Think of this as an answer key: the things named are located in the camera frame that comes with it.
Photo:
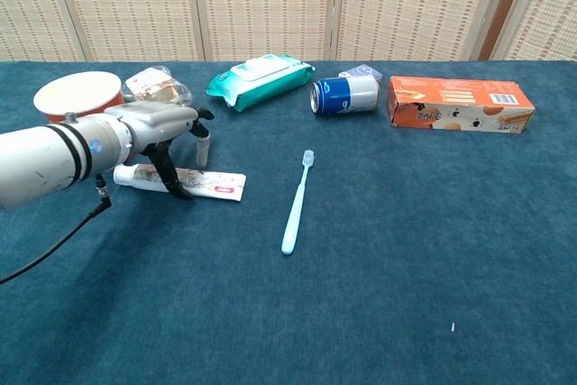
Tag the blue felt table mat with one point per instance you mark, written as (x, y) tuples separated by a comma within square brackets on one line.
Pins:
[(360, 245)]

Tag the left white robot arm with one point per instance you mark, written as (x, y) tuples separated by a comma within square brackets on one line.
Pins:
[(40, 159)]

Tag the snack in clear wrapper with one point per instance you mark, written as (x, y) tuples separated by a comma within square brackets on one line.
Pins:
[(153, 85)]

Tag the white floral toothpaste tube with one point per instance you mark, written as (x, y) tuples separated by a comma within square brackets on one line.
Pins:
[(216, 184)]

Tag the blue white drink can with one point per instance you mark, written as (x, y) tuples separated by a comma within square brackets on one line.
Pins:
[(347, 94)]

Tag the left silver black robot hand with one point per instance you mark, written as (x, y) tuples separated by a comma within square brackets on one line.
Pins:
[(153, 121)]

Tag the orange biscuit box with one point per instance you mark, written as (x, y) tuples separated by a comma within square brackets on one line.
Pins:
[(451, 101)]

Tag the beige bamboo folding screen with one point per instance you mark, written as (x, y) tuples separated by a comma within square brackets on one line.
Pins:
[(550, 11), (266, 6)]

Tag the small purple tissue pack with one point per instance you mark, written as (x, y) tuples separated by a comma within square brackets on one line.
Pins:
[(360, 71)]

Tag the brown wooden post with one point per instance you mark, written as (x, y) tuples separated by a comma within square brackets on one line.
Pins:
[(505, 15)]

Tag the red noodle paper cup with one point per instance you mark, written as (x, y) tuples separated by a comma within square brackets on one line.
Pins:
[(76, 92)]

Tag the teal wet wipes pack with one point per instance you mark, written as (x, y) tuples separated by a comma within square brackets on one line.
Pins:
[(266, 83)]

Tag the light blue toothbrush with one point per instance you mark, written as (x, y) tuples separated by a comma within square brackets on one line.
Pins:
[(295, 213)]

